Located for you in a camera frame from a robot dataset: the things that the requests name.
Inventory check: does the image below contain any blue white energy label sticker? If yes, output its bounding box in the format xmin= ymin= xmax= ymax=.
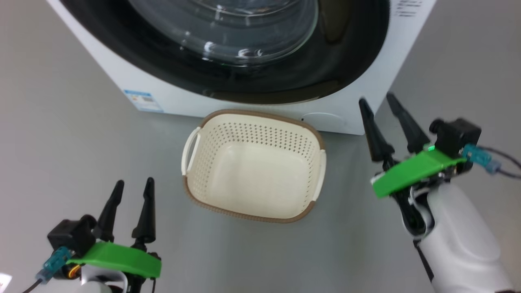
xmin=123 ymin=90 xmax=164 ymax=113

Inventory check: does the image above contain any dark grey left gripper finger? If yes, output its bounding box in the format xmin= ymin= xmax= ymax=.
xmin=94 ymin=180 xmax=125 ymax=243
xmin=131 ymin=177 xmax=156 ymax=245

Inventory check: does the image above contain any teal right cable connector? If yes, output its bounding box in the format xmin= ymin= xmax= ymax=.
xmin=462 ymin=143 xmax=502 ymax=173

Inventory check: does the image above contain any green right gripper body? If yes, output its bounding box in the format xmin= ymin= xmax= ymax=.
xmin=371 ymin=144 xmax=466 ymax=199

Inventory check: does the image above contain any teal cable connector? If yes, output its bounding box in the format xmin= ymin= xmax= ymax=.
xmin=462 ymin=143 xmax=502 ymax=173
xmin=41 ymin=246 xmax=72 ymax=279

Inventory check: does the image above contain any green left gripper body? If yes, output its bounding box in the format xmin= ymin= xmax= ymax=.
xmin=67 ymin=241 xmax=162 ymax=279

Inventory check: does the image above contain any teal left cable connector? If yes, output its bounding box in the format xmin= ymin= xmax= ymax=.
xmin=41 ymin=246 xmax=72 ymax=279

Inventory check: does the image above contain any white washing machine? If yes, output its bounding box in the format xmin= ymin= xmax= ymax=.
xmin=47 ymin=0 xmax=438 ymax=136

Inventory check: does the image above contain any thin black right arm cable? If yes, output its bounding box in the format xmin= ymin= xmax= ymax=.
xmin=476 ymin=146 xmax=521 ymax=179

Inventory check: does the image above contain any cream perforated laundry basket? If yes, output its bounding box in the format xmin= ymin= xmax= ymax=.
xmin=181 ymin=109 xmax=327 ymax=223

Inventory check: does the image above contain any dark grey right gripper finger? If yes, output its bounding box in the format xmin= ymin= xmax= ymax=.
xmin=386 ymin=93 xmax=431 ymax=153
xmin=359 ymin=98 xmax=394 ymax=162

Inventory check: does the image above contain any grey washing machine door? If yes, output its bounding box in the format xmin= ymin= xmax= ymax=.
xmin=61 ymin=0 xmax=391 ymax=105

